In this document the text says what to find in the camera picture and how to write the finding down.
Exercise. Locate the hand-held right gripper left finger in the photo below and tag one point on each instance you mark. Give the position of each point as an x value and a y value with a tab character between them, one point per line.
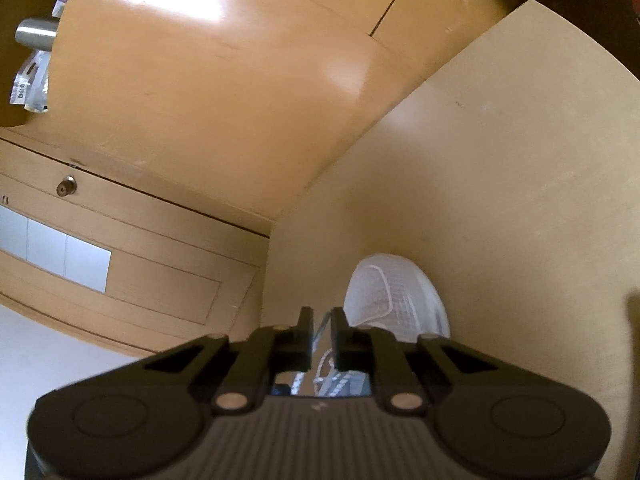
301	340

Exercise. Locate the clear plastic packet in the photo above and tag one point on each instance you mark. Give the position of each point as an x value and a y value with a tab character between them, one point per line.
31	82

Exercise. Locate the frosted glass door panel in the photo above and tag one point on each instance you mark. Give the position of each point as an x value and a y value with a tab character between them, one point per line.
50	255

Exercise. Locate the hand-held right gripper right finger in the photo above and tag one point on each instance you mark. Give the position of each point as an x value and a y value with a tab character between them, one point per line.
339	340

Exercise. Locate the white speckled shoelace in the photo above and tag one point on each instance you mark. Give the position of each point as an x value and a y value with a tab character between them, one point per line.
324	360

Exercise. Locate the white mesh sneaker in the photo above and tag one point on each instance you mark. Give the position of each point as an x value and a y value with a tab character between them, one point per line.
395	295

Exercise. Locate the wooden door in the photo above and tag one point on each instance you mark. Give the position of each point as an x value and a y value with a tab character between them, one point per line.
150	270

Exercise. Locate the wooden wardrobe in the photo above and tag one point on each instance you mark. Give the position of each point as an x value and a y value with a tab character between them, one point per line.
225	85

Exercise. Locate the round metal door lock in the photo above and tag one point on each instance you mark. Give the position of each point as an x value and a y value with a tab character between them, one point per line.
65	187

